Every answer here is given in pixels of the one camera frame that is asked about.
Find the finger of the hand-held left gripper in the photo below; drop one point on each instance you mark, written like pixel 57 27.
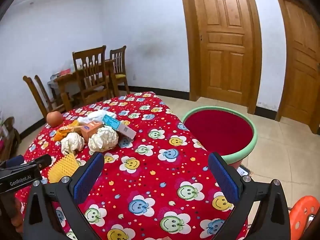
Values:
pixel 13 161
pixel 41 160

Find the green rimmed red basin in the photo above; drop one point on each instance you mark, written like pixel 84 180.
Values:
pixel 220 132

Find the yellow foam fruit net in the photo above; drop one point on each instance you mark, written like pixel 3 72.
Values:
pixel 62 167

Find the large paper ball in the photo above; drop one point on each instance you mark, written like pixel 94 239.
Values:
pixel 103 140

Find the white and blue carton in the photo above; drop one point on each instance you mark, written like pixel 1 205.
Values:
pixel 120 127

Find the red smiley flower tablecloth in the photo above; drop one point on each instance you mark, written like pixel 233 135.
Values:
pixel 150 175

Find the wooden panel door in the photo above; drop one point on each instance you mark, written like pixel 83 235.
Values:
pixel 300 67
pixel 222 42

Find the wooden dining table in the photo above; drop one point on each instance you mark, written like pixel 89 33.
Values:
pixel 67 82

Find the orange round fruit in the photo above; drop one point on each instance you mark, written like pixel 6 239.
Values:
pixel 54 119

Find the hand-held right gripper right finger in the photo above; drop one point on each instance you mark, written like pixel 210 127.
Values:
pixel 222 177

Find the white cloth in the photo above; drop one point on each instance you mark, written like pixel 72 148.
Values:
pixel 98 115

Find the wooden slat back chair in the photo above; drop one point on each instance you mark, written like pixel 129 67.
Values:
pixel 91 75
pixel 45 92
pixel 33 92

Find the red flat packet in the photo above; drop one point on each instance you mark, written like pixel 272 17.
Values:
pixel 65 72

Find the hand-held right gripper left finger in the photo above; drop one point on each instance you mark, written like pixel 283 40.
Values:
pixel 87 177

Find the orange cardboard box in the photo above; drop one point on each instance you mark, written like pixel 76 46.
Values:
pixel 90 130

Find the wooden chair with yellow cushion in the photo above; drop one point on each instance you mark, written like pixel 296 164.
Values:
pixel 119 65

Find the wooden storage rack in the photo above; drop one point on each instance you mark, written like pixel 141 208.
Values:
pixel 10 140

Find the orange plastic stool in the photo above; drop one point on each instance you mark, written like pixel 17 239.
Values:
pixel 303 215

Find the orange snack packet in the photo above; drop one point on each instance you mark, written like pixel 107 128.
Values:
pixel 63 131

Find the small paper ball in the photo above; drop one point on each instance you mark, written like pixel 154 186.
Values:
pixel 72 142

